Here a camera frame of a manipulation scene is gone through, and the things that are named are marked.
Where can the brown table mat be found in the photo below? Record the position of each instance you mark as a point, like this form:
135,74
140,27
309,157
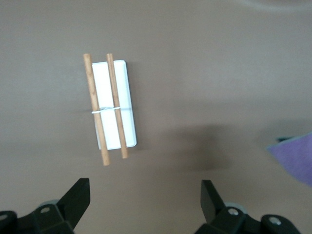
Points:
195,73

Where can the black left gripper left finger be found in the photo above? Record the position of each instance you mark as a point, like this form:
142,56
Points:
68,209

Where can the purple towel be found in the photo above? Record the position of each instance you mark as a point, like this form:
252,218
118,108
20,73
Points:
295,158

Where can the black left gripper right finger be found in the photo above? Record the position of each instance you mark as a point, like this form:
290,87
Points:
219,214

